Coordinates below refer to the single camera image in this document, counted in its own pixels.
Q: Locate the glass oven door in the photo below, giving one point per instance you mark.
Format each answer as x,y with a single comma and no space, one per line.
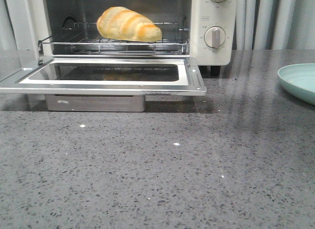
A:
106,84

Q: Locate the yellow striped croissant bread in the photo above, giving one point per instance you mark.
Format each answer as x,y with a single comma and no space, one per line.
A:
120,23

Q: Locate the lower oven knob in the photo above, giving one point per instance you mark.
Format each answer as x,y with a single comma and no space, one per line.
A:
214,37

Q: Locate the white Toshiba toaster oven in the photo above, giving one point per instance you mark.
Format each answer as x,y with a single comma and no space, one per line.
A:
48,17

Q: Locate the light green round plate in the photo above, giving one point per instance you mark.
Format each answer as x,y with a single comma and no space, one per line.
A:
299,81

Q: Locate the metal oven wire rack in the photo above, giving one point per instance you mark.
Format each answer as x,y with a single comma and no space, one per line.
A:
84,39

